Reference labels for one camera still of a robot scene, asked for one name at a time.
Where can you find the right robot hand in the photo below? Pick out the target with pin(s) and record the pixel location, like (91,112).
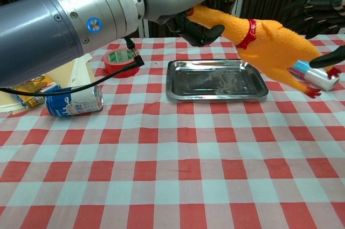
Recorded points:
(318,16)

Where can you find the yellow rubber chicken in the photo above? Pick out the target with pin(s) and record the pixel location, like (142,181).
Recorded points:
(269,48)

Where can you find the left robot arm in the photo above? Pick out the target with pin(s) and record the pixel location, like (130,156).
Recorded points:
(40,29)

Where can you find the stainless steel tray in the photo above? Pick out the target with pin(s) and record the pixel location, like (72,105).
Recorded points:
(210,83)

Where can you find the blue and white roll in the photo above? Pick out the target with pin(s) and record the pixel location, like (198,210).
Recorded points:
(320,78)

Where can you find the red tape roll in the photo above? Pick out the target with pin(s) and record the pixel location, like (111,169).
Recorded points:
(118,72)

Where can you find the white paper sheets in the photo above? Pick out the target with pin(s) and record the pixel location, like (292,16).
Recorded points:
(79,72)

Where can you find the beige paper stack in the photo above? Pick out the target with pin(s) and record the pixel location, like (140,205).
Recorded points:
(62,75)

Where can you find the blue and silver can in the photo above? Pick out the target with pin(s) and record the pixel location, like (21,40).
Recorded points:
(72,103)

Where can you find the colourful printed carton box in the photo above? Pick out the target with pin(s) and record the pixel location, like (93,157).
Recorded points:
(40,82)

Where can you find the red white checkered tablecloth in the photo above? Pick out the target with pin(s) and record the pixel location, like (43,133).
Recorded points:
(172,172)

